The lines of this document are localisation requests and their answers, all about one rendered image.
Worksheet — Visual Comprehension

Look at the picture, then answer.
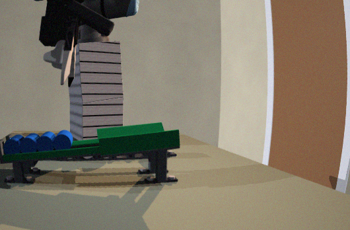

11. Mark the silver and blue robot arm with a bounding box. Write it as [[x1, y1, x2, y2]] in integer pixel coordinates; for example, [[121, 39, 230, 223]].
[[67, 0, 139, 44]]

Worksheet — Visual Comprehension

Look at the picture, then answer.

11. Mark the blue cylinder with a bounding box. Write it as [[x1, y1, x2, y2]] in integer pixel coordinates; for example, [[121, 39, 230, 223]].
[[20, 133, 40, 153], [36, 132, 55, 152], [3, 135, 24, 155], [53, 130, 73, 150]]

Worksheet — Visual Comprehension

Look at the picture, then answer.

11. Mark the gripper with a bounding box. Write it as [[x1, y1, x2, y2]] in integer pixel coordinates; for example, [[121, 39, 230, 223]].
[[39, 0, 81, 87]]

